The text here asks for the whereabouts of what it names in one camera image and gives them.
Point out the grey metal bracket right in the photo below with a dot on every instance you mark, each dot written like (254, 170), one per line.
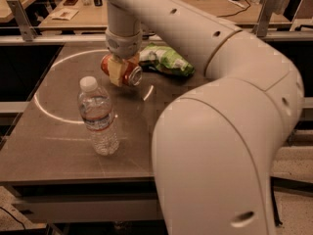
(261, 28)

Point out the red coke can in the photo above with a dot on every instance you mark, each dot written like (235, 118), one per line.
(132, 76)

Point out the grey metal bracket left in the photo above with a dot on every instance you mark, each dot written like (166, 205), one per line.
(27, 31)

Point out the paper packet on desk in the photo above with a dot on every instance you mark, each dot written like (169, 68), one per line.
(65, 14)

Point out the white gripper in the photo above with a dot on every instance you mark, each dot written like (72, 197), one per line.
(124, 45)

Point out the green chip bag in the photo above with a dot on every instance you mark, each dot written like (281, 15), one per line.
(165, 60)

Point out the clear plastic water bottle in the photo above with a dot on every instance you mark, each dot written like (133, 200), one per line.
(97, 112)

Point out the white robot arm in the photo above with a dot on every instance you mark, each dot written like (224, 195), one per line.
(213, 147)

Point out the grey metal bracket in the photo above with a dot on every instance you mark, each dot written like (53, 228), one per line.
(27, 31)
(261, 28)

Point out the white table drawer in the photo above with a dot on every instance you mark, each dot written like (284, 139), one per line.
(97, 208)

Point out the black floor pole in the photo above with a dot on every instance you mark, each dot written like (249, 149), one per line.
(274, 204)

